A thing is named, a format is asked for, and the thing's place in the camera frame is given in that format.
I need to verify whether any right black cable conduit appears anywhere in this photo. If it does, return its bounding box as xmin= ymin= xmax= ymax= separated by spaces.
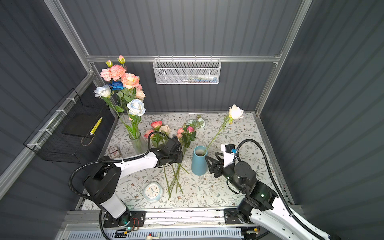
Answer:
xmin=235 ymin=138 xmax=328 ymax=240

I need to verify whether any black cable conduit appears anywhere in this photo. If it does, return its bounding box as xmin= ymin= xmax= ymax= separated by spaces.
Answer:
xmin=235 ymin=138 xmax=328 ymax=240
xmin=68 ymin=131 xmax=172 ymax=240

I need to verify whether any cream rose stem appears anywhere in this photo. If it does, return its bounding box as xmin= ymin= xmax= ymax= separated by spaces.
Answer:
xmin=206 ymin=104 xmax=244 ymax=152

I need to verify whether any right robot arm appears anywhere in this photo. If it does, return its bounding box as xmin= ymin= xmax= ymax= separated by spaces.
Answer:
xmin=205 ymin=153 xmax=339 ymax=240

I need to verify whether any left black cable conduit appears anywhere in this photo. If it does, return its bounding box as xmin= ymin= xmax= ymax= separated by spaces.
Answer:
xmin=68 ymin=131 xmax=172 ymax=240

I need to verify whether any pink peony spray stem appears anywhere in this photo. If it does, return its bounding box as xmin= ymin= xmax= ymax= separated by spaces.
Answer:
xmin=100 ymin=60 xmax=114 ymax=82

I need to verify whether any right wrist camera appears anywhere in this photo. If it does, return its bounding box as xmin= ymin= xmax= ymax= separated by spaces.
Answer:
xmin=221 ymin=144 xmax=237 ymax=167

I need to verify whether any pile of artificial flowers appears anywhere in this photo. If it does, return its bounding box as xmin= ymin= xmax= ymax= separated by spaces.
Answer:
xmin=144 ymin=115 xmax=205 ymax=197

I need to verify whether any yellow marker in basket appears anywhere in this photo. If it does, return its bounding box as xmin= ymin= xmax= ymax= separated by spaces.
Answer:
xmin=89 ymin=117 xmax=103 ymax=136

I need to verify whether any white blue rose stem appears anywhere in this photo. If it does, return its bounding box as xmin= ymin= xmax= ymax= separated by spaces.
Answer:
xmin=127 ymin=99 xmax=146 ymax=139

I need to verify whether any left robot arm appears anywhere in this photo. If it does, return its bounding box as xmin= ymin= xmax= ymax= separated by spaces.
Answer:
xmin=84 ymin=137 xmax=183 ymax=219

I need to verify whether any clear ribbed glass vase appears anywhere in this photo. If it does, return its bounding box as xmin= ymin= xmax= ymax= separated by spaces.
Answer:
xmin=129 ymin=133 xmax=148 ymax=155

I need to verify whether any teal ceramic vase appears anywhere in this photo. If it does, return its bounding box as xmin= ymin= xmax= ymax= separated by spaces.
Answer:
xmin=191 ymin=146 xmax=208 ymax=176

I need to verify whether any aluminium mounting rail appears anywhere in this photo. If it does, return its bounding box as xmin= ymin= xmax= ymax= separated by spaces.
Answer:
xmin=59 ymin=206 xmax=301 ymax=229

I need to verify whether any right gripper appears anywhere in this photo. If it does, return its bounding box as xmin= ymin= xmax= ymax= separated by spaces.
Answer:
xmin=205 ymin=150 xmax=246 ymax=194

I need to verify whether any black wire basket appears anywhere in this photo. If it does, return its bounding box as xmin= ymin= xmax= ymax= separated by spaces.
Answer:
xmin=24 ymin=89 xmax=109 ymax=164

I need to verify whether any small round alarm clock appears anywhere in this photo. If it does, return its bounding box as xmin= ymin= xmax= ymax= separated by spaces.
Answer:
xmin=143 ymin=182 xmax=164 ymax=204

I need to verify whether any white wire mesh basket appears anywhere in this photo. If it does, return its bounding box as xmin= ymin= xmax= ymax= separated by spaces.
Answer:
xmin=153 ymin=59 xmax=222 ymax=85

